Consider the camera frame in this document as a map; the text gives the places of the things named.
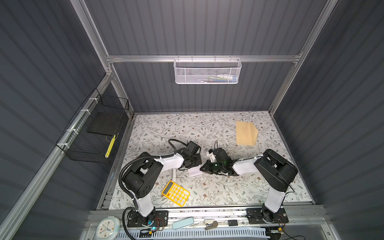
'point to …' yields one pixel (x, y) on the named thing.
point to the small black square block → (232, 222)
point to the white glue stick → (174, 174)
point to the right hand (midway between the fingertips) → (201, 171)
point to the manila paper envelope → (246, 133)
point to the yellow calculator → (176, 193)
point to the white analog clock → (108, 228)
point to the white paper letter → (194, 171)
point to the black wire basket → (88, 136)
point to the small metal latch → (211, 226)
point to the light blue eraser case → (182, 223)
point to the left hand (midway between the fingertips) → (200, 162)
